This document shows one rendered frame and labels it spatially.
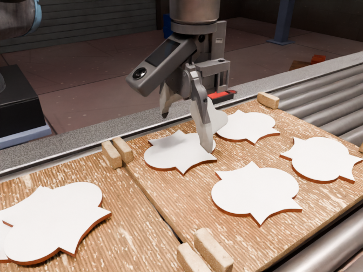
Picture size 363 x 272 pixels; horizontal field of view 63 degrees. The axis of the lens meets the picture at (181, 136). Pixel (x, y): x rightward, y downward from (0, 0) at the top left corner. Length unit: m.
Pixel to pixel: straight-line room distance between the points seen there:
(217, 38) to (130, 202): 0.29
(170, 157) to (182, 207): 0.12
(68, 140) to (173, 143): 0.24
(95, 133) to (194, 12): 0.37
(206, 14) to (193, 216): 0.29
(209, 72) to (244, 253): 0.27
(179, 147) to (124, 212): 0.18
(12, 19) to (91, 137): 0.36
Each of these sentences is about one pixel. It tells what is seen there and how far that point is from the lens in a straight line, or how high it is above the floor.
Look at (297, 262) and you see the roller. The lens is 0.44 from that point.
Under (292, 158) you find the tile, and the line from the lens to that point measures 0.57.
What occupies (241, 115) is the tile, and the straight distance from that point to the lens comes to 0.69.
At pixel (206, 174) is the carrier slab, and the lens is 0.51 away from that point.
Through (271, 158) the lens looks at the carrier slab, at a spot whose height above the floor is 0.94.
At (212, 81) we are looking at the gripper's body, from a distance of 0.50.
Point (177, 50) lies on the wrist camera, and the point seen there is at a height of 1.14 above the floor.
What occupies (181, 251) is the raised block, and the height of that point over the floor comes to 0.96.
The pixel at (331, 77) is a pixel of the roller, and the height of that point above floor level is 0.92.
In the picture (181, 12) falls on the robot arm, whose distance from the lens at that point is 0.45.
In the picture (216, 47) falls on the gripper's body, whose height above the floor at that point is 1.13.
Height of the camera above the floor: 1.26
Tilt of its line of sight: 32 degrees down
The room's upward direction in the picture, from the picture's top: straight up
